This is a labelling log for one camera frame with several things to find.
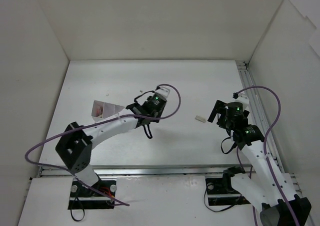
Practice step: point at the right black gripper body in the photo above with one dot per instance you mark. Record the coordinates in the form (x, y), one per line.
(219, 109)

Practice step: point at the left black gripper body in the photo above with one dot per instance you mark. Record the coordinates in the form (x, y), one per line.
(136, 108)

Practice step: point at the white eraser block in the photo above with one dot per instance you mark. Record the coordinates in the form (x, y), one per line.
(201, 119)

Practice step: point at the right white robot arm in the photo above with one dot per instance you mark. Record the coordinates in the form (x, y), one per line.
(276, 201)

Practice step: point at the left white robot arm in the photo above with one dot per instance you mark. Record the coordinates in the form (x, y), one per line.
(75, 149)

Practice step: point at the white divided organizer box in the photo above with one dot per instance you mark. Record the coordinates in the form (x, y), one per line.
(109, 110)

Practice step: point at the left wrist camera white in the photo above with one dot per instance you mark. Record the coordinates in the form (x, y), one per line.
(163, 91)

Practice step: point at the aluminium right rail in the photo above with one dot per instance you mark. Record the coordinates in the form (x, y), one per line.
(256, 109)

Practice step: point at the aluminium rail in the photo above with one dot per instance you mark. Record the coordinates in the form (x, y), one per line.
(256, 109)
(141, 170)

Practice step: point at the aluminium front rail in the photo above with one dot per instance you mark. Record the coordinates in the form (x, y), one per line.
(141, 170)

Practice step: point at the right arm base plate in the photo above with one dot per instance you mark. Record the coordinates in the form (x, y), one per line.
(217, 198)

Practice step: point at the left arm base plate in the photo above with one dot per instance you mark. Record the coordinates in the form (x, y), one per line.
(82, 198)

